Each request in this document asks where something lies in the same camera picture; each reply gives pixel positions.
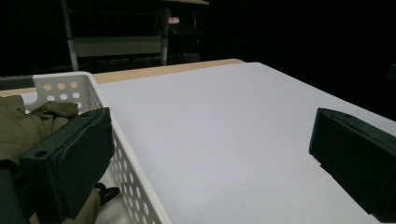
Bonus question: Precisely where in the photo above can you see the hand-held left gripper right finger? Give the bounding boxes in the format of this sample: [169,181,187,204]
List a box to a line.
[308,107,396,224]

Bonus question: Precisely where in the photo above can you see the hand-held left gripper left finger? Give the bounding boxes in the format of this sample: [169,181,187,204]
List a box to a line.
[19,106,116,224]

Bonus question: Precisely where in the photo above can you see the black drawstring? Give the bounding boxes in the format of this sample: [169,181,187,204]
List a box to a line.
[94,182,120,206]

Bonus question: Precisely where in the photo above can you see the olive green garment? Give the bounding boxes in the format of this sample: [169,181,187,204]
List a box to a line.
[0,94,102,224]

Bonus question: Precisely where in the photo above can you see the white perforated plastic basket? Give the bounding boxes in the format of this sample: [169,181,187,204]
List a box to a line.
[0,71,173,224]

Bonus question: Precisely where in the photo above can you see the wooden table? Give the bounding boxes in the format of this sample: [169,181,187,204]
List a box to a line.
[0,58,246,97]

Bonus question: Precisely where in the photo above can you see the white-legged desk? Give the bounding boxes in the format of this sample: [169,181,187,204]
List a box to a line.
[60,0,210,72]

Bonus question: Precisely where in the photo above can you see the white table mat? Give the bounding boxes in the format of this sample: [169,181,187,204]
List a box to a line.
[22,62,396,224]

